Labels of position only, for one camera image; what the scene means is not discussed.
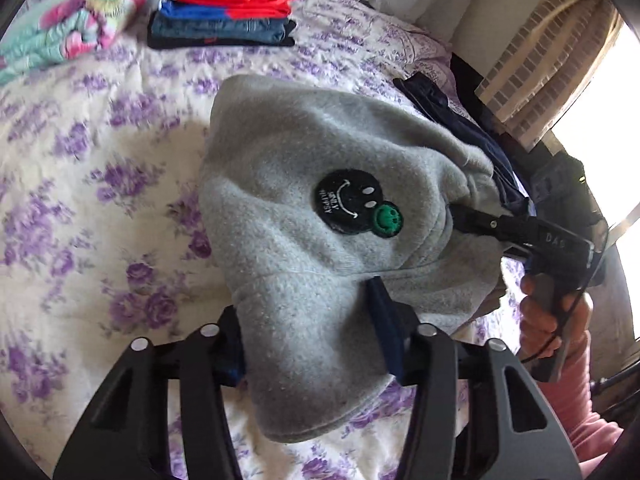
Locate folded blue jeans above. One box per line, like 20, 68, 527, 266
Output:
148, 0, 297, 50

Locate purple floral bedspread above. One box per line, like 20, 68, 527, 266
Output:
1, 0, 454, 471

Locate dark navy clothes pile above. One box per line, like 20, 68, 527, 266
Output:
393, 73, 536, 217

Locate beige checkered curtain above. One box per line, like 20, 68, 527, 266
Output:
476, 0, 623, 151

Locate folded teal floral quilt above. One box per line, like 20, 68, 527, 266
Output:
1, 0, 158, 84

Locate right hand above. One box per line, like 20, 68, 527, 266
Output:
520, 275, 593, 359

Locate window frame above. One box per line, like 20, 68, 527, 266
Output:
608, 203, 640, 244

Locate grey fleece pants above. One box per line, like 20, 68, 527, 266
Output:
198, 75, 502, 443

